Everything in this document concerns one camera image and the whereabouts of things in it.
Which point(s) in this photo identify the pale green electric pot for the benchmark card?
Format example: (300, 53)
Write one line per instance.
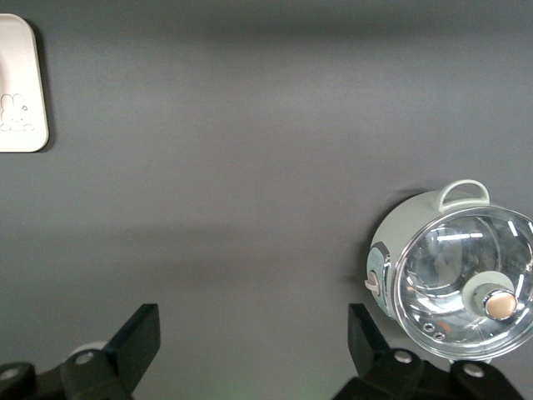
(399, 225)

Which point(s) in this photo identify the glass pot lid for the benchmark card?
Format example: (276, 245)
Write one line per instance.
(449, 258)

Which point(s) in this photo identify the cream tray with rabbit print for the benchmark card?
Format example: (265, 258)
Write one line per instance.
(23, 62)

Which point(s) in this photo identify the dark grey table cloth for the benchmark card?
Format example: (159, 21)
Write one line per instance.
(208, 166)

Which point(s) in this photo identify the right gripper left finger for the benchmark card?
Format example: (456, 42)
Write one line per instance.
(133, 341)

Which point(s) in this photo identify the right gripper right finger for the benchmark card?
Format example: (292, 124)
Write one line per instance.
(366, 346)

